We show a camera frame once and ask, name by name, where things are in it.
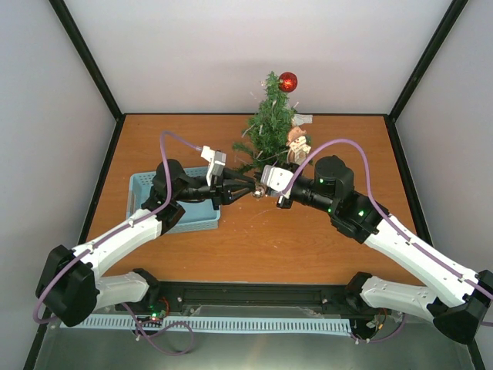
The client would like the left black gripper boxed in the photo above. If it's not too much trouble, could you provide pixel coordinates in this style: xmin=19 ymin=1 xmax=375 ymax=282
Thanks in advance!
xmin=175 ymin=169 xmax=257 ymax=210

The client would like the snowman ornament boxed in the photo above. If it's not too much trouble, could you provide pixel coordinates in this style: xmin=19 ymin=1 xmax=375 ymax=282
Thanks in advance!
xmin=286 ymin=126 xmax=311 ymax=165

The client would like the small green christmas tree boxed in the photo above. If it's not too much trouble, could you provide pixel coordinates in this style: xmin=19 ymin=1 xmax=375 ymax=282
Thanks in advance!
xmin=233 ymin=72 xmax=311 ymax=174

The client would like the clear angel ornament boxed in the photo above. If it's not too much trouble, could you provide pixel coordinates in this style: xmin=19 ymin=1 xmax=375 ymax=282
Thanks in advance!
xmin=292 ymin=113 xmax=313 ymax=126

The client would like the red ball ornament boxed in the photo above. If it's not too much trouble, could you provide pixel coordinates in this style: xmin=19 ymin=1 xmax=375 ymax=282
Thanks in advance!
xmin=278 ymin=72 xmax=298 ymax=93

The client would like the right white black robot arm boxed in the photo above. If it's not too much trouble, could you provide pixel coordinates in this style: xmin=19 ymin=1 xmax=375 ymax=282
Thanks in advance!
xmin=262 ymin=156 xmax=492 ymax=345

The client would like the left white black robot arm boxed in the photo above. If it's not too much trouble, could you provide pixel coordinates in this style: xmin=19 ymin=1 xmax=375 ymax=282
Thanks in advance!
xmin=35 ymin=159 xmax=255 ymax=327

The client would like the blue plastic basket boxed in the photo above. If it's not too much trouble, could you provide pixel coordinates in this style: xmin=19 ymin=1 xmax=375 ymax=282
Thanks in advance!
xmin=126 ymin=171 xmax=220 ymax=234

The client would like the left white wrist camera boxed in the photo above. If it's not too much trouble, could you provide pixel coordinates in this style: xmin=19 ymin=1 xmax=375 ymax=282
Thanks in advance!
xmin=200 ymin=146 xmax=226 ymax=187

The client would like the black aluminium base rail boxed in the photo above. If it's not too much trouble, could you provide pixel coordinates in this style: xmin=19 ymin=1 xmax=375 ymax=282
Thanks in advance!
xmin=92 ymin=280 xmax=428 ymax=321

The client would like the light blue cable duct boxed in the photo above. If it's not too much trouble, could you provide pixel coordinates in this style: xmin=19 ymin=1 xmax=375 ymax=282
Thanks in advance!
xmin=82 ymin=313 xmax=352 ymax=336

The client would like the purple floor cable loop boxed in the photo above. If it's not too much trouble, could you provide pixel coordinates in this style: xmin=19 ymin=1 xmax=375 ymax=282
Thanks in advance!
xmin=121 ymin=302 xmax=196 ymax=356

